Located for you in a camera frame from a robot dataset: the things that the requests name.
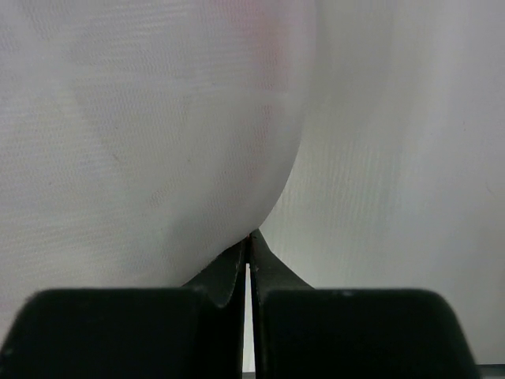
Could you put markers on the pink rimmed mesh laundry bag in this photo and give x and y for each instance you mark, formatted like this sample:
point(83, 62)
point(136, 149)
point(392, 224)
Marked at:
point(365, 139)

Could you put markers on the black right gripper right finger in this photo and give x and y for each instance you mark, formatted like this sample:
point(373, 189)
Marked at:
point(303, 332)

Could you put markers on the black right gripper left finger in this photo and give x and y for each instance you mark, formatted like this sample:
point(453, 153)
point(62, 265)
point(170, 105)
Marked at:
point(192, 331)

